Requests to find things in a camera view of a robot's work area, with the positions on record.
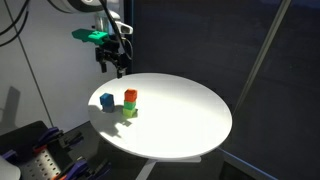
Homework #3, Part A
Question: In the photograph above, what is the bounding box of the grey cube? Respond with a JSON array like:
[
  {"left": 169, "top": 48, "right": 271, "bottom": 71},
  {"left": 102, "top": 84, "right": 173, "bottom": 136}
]
[{"left": 101, "top": 103, "right": 116, "bottom": 114}]

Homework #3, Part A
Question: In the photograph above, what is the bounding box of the white robot base link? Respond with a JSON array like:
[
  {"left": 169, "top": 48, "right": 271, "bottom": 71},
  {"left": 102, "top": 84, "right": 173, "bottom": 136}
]
[{"left": 0, "top": 155, "right": 22, "bottom": 180}]

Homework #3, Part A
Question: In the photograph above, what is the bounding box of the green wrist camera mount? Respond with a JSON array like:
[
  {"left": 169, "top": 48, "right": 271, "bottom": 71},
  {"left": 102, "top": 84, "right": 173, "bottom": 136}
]
[{"left": 71, "top": 27, "right": 110, "bottom": 47}]

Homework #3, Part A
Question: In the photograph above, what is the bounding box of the purple black spring clamp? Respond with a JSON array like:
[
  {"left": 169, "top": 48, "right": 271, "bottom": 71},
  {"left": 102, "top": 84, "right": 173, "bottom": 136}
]
[
  {"left": 32, "top": 127, "right": 85, "bottom": 155},
  {"left": 51, "top": 158, "right": 113, "bottom": 180}
]

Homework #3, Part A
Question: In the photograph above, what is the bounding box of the orange cube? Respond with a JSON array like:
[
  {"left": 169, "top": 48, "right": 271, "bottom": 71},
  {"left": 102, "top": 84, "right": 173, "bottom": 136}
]
[{"left": 124, "top": 88, "right": 139, "bottom": 103}]

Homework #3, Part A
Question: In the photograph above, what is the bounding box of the yellow-green cube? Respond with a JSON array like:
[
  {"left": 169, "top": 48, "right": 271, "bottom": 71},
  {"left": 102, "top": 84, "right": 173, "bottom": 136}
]
[{"left": 122, "top": 107, "right": 139, "bottom": 119}]

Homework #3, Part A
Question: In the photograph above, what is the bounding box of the perforated metal board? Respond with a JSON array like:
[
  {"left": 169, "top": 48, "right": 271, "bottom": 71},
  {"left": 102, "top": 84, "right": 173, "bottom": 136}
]
[{"left": 19, "top": 147, "right": 65, "bottom": 180}]

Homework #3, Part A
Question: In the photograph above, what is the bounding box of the white table base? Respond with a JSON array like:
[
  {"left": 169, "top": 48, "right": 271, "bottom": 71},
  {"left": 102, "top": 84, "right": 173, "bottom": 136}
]
[{"left": 134, "top": 154, "right": 203, "bottom": 180}]

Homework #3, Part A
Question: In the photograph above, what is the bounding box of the black mounting platform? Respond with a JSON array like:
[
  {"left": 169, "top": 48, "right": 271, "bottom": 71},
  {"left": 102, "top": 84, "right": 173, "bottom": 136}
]
[{"left": 0, "top": 120, "right": 52, "bottom": 158}]

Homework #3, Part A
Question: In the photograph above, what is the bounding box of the partition vertical post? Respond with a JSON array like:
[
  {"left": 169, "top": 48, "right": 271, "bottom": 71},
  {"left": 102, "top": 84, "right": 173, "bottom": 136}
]
[{"left": 232, "top": 0, "right": 293, "bottom": 116}]

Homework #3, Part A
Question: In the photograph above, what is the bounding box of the green cube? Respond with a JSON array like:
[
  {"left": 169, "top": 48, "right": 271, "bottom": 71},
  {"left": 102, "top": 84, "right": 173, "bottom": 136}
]
[{"left": 123, "top": 99, "right": 138, "bottom": 111}]

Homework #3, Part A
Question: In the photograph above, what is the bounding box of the blue partition base strip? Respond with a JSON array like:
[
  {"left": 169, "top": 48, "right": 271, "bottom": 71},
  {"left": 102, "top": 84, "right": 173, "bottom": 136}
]
[{"left": 218, "top": 147, "right": 279, "bottom": 180}]

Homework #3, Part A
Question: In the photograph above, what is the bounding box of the blue cube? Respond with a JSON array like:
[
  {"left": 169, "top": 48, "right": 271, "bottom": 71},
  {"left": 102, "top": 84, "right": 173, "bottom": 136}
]
[{"left": 99, "top": 92, "right": 115, "bottom": 107}]

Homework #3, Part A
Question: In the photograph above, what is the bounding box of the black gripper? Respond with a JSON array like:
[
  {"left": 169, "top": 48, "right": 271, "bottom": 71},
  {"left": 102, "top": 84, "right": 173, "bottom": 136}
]
[{"left": 94, "top": 36, "right": 130, "bottom": 80}]

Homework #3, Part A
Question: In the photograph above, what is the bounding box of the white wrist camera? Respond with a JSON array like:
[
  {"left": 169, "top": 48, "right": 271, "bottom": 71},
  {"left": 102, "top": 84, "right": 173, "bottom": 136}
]
[{"left": 114, "top": 20, "right": 135, "bottom": 36}]

